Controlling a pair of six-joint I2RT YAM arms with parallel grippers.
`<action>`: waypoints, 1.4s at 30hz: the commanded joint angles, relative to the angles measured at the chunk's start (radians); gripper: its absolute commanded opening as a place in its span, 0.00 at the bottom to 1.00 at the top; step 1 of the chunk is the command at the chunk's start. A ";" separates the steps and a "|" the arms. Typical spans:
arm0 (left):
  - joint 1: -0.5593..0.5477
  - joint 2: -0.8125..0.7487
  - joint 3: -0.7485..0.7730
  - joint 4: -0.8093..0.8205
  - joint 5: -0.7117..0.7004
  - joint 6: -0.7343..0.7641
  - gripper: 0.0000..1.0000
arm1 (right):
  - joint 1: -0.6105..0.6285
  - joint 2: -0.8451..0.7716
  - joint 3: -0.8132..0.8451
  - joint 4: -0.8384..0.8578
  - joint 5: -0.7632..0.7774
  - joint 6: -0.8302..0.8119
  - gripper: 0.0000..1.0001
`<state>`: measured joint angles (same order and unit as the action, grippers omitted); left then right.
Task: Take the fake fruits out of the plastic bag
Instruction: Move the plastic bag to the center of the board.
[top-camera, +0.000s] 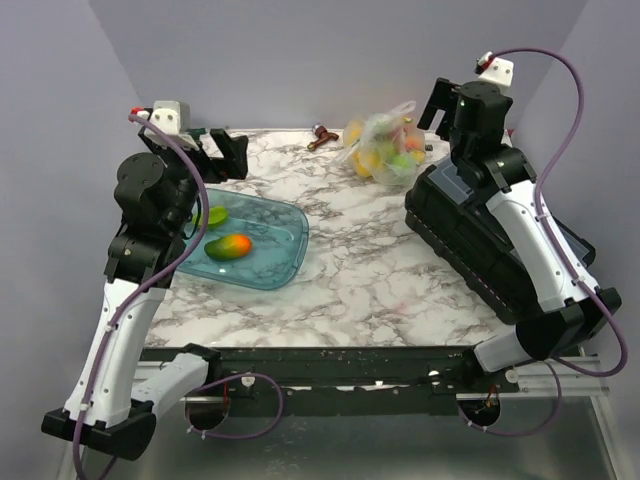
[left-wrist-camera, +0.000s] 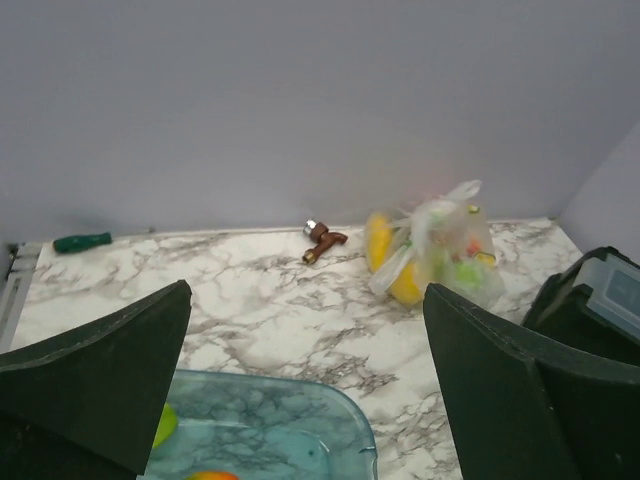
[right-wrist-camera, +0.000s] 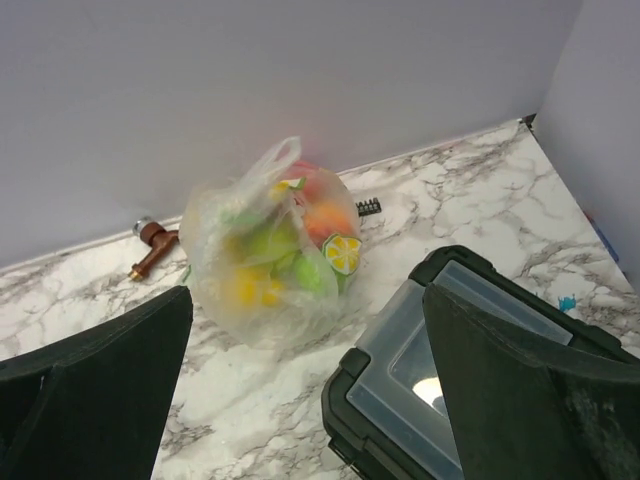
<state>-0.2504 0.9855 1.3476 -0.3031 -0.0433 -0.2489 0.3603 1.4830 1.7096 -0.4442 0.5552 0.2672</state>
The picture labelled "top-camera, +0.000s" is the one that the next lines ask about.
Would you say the blue transparent tray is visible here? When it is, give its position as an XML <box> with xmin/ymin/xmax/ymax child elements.
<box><xmin>178</xmin><ymin>188</ymin><xmax>309</xmax><ymax>290</ymax></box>

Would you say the green handle screwdriver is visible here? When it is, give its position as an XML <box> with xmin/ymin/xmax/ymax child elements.
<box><xmin>188</xmin><ymin>128</ymin><xmax>209</xmax><ymax>141</ymax></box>

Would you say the orange fake peach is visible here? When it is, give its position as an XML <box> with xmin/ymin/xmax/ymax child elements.
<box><xmin>405</xmin><ymin>137</ymin><xmax>424</xmax><ymax>151</ymax></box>

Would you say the black tool box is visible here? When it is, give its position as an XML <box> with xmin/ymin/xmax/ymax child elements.
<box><xmin>403</xmin><ymin>159</ymin><xmax>597</xmax><ymax>326</ymax></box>

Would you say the yellow fake lemon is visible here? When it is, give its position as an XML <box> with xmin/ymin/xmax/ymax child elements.
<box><xmin>342</xmin><ymin>119</ymin><xmax>364</xmax><ymax>148</ymax></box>

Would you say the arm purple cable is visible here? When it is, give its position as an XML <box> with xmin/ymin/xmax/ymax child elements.
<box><xmin>72</xmin><ymin>113</ymin><xmax>211</xmax><ymax>480</ymax></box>
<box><xmin>494</xmin><ymin>47</ymin><xmax>629</xmax><ymax>377</ymax></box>

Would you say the brown tap fitting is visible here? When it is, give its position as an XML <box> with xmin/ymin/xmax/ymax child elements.
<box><xmin>307</xmin><ymin>123</ymin><xmax>339</xmax><ymax>151</ymax></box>

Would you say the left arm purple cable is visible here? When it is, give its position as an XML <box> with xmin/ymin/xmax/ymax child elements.
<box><xmin>72</xmin><ymin>113</ymin><xmax>211</xmax><ymax>480</ymax></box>

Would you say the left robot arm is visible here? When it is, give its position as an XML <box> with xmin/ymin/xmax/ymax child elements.
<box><xmin>41</xmin><ymin>129</ymin><xmax>248</xmax><ymax>461</ymax></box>

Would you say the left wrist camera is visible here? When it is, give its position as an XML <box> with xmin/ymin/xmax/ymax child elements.
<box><xmin>130</xmin><ymin>100</ymin><xmax>191</xmax><ymax>135</ymax></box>

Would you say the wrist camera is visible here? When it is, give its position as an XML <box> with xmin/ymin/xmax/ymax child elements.
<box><xmin>130</xmin><ymin>100</ymin><xmax>191</xmax><ymax>135</ymax></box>
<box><xmin>474</xmin><ymin>51</ymin><xmax>514</xmax><ymax>92</ymax></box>

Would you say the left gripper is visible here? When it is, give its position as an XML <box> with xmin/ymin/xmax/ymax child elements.
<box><xmin>145</xmin><ymin>126</ymin><xmax>249</xmax><ymax>231</ymax></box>

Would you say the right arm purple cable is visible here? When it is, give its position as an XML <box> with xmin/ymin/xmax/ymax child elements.
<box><xmin>494</xmin><ymin>47</ymin><xmax>629</xmax><ymax>377</ymax></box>

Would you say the green fake fruit slice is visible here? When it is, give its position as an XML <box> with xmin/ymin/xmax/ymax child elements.
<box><xmin>192</xmin><ymin>206</ymin><xmax>229</xmax><ymax>230</ymax></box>

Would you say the yellow fake banana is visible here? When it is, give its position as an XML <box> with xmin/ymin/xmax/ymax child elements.
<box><xmin>351</xmin><ymin>150</ymin><xmax>382</xmax><ymax>178</ymax></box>

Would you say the clear plastic bag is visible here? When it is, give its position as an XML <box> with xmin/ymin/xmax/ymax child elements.
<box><xmin>336</xmin><ymin>101</ymin><xmax>427</xmax><ymax>186</ymax></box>

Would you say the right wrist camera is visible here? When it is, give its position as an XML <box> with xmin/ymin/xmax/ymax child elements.
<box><xmin>474</xmin><ymin>51</ymin><xmax>514</xmax><ymax>92</ymax></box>

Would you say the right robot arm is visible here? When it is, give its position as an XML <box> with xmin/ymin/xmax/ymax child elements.
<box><xmin>405</xmin><ymin>78</ymin><xmax>621</xmax><ymax>392</ymax></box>

